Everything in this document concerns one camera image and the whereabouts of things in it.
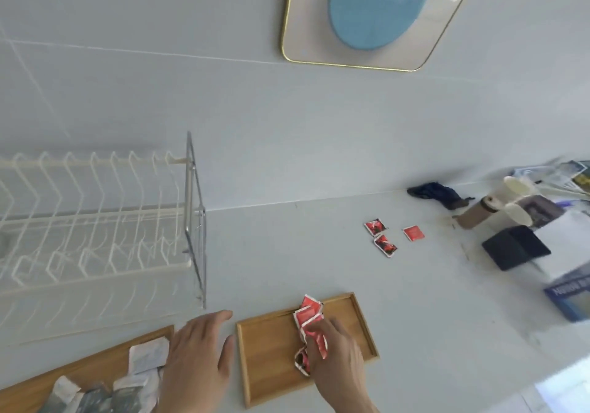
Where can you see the person's right hand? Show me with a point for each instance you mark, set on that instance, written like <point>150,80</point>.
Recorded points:
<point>341,371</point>

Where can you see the person's left hand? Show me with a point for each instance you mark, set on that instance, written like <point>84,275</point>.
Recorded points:
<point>193,366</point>

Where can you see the person's left thumb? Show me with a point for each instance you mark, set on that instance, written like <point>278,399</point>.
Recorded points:
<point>227,355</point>

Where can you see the red sachet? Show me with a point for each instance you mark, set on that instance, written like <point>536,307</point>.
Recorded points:
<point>312,304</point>
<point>375,227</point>
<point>312,323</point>
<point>302,362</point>
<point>386,245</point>
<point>305,318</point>
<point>413,233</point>

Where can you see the person's right forearm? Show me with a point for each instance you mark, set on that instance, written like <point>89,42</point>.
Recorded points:
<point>357,407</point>

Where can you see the wooden tray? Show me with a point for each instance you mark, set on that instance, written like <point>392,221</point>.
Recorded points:
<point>92,366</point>
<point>272,353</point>

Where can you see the grey white sachet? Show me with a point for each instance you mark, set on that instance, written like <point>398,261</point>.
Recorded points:
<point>148,355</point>
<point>59,396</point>
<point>133,392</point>
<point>96,399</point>

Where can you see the dark blue cloth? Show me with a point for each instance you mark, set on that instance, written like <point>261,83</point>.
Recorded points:
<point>438,194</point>

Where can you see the beige tumbler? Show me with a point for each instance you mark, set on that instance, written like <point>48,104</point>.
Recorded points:
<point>477,214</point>

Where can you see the black wallet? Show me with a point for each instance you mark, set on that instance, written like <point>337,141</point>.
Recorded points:
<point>514,248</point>

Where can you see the white paper cup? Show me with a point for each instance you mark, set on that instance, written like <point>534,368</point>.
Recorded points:
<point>518,214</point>
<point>518,188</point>

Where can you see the dark grey box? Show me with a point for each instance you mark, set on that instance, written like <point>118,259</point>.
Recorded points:
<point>544,210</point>

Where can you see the blue box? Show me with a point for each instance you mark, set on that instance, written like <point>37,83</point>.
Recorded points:
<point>571,293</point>

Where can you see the white box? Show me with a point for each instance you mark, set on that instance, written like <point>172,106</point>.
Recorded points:
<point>567,242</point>

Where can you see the pile of printed leaflets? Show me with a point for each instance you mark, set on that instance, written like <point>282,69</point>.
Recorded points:
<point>560,175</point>

